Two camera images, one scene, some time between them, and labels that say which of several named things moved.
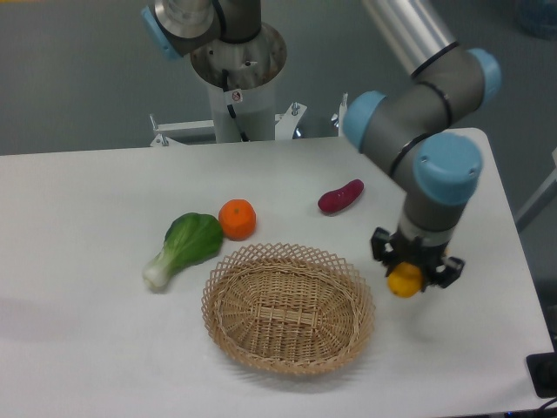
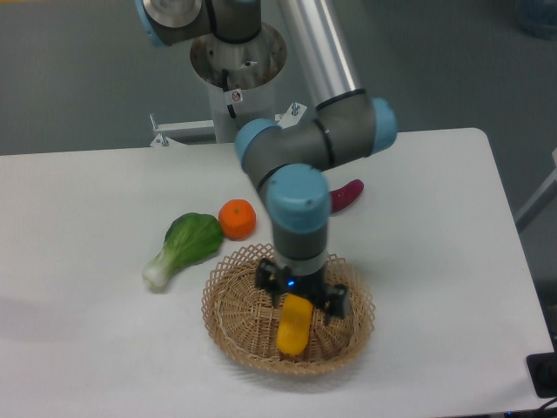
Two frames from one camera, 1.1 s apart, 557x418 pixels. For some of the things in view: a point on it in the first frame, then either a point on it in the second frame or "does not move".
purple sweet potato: (337, 199) does not move
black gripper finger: (382, 246) to (268, 279)
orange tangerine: (238, 219) does not move
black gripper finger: (446, 273) to (336, 302)
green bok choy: (191, 239) does not move
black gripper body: (426, 257) to (312, 285)
